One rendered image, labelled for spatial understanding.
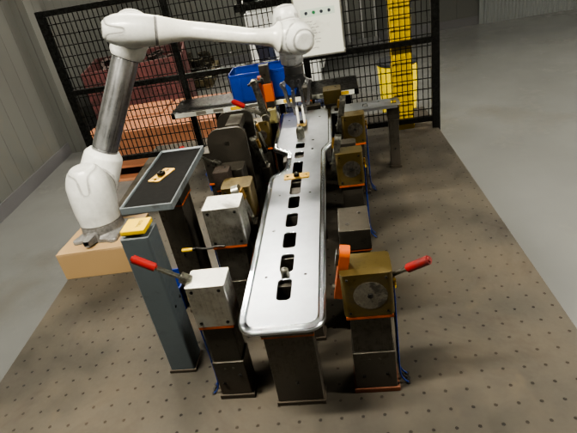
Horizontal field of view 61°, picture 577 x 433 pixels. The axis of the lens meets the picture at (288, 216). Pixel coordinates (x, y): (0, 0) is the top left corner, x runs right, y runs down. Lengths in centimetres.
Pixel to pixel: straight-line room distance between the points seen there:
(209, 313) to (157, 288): 18
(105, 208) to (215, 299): 92
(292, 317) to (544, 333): 70
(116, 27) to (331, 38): 107
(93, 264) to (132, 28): 85
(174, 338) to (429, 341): 67
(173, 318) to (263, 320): 33
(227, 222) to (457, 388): 69
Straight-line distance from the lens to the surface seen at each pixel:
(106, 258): 193
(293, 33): 172
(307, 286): 112
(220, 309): 113
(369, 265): 106
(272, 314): 107
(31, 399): 161
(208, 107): 244
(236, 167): 156
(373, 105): 217
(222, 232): 131
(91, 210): 193
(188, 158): 150
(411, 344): 139
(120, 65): 202
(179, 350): 139
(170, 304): 129
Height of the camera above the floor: 169
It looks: 30 degrees down
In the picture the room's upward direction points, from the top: 11 degrees counter-clockwise
